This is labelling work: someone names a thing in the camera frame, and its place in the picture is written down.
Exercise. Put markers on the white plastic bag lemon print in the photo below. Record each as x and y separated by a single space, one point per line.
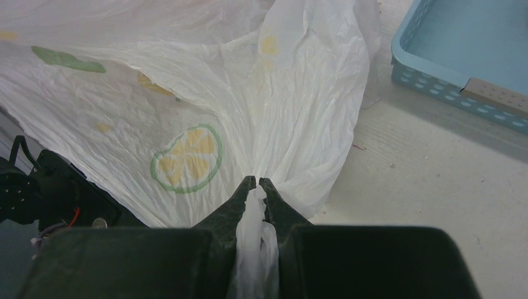
167 105

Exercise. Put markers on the light blue perforated basket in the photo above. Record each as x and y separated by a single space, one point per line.
469 54

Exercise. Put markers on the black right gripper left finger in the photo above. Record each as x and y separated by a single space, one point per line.
134 262

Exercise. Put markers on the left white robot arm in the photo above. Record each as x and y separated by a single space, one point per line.
54 193

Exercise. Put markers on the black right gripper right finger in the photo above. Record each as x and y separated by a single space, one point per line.
364 261

